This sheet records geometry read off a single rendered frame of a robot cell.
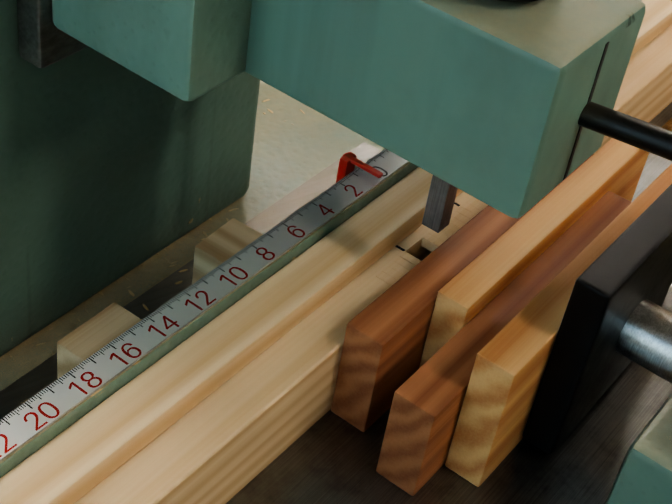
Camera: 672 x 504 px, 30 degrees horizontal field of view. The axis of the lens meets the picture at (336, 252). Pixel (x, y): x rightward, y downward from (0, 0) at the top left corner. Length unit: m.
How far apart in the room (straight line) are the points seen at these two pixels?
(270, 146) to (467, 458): 0.38
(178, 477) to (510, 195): 0.16
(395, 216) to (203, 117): 0.19
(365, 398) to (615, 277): 0.11
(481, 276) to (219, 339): 0.11
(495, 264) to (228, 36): 0.14
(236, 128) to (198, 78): 0.23
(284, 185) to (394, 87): 0.33
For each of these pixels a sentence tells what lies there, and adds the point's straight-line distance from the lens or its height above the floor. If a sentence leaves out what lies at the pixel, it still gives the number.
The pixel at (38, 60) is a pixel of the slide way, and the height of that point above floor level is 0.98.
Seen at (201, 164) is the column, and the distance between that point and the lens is 0.72.
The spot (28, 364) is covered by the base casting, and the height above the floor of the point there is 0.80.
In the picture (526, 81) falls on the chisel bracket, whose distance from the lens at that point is 0.44.
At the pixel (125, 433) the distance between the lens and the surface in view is 0.44.
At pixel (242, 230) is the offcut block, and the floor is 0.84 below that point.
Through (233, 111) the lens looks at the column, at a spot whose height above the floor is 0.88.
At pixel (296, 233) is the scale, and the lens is 0.51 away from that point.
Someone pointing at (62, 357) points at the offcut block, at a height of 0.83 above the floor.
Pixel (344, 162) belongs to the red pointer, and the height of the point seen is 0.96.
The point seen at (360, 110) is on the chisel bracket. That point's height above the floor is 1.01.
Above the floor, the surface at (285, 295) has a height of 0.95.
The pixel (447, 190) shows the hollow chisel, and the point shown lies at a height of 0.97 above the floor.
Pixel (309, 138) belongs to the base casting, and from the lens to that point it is 0.84.
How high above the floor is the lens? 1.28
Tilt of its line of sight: 40 degrees down
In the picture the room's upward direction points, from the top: 10 degrees clockwise
